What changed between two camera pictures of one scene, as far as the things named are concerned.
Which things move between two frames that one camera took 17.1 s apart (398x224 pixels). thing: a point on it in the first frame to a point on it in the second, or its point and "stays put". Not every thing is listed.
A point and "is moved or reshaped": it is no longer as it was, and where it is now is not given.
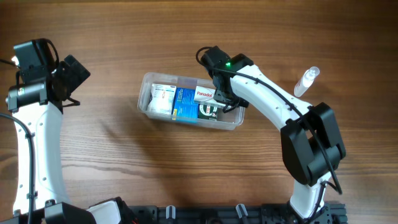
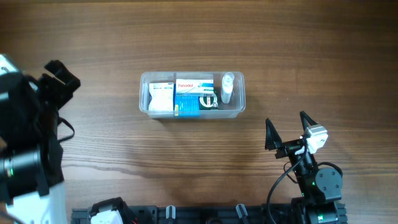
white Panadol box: [204, 95] to [194, 86]
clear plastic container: [186, 99] is moved or reshaped
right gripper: [219, 96] to [273, 140]
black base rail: [331, 213] stays put
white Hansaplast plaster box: [161, 98] stays put
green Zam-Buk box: [207, 111] to [208, 101]
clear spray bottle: [306, 81] is moved or reshaped
